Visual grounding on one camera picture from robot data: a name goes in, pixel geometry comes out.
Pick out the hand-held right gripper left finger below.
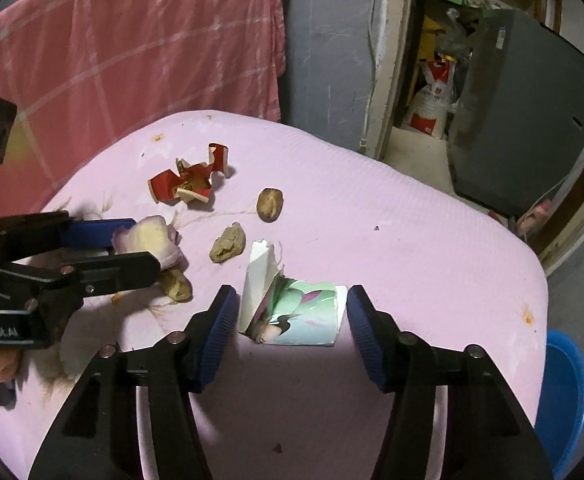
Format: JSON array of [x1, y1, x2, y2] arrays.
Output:
[[27, 284, 239, 480]]

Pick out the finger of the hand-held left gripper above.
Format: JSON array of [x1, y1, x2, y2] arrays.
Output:
[[0, 251, 162, 307], [0, 210, 138, 261]]

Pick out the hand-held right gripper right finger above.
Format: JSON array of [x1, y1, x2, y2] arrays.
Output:
[[346, 284, 555, 480]]

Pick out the pale onion peel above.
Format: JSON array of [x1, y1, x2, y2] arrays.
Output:
[[112, 215, 185, 268]]

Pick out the brown peel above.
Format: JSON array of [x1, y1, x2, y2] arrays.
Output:
[[209, 222, 247, 263], [159, 267, 193, 303], [257, 187, 285, 222]]

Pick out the white green paper carton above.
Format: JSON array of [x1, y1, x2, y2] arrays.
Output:
[[237, 240, 349, 347]]

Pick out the red torn paper carton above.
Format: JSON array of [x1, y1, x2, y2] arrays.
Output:
[[147, 142, 233, 206]]

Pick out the blue plastic bucket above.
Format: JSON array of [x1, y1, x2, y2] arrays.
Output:
[[534, 330, 584, 478]]

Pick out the person's left hand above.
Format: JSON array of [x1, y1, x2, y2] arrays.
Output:
[[0, 349, 20, 383]]

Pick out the pink plaid towel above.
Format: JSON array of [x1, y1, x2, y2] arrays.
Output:
[[0, 0, 287, 221]]

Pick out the pink white rag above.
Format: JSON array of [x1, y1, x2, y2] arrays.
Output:
[[517, 200, 553, 238]]

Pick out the red white sack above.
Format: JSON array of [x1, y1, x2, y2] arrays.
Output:
[[403, 57, 460, 140]]

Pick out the grey cabinet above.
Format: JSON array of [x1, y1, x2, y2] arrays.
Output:
[[447, 8, 584, 218]]

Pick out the yellow bag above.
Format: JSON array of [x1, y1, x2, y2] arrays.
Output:
[[419, 15, 440, 61]]

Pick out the wooden door frame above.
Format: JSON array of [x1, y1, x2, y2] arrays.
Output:
[[357, 0, 584, 277]]

